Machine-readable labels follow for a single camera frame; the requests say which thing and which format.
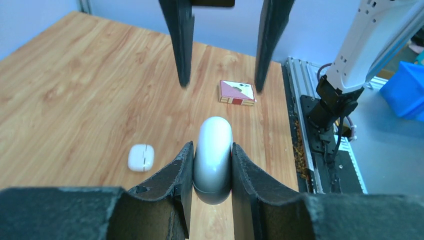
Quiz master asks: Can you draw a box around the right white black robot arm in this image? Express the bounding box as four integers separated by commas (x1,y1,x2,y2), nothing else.
159,0,424,129

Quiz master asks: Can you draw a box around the blue plastic bin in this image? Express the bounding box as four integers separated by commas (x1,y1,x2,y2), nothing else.
379,61,424,122

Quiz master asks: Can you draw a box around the aluminium rail frame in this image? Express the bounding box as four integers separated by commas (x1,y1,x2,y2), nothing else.
284,56,388,195

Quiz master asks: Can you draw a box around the white earbud charging case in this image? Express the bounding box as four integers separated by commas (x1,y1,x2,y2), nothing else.
127,144,155,172

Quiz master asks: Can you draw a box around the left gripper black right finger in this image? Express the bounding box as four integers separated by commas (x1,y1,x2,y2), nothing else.
231,144,424,240

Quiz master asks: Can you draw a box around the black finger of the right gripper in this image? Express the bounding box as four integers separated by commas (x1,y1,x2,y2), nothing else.
159,0,195,88
254,0,295,94

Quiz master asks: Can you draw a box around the white oval pill case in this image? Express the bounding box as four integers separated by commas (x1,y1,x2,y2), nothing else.
193,116,233,205

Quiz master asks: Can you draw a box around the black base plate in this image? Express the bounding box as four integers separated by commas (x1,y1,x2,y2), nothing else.
281,64,365,195

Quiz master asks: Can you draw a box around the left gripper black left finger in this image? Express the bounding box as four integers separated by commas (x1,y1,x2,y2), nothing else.
0,142,194,240

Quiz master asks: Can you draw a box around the red card box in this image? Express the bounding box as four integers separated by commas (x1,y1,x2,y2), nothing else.
218,80,257,106

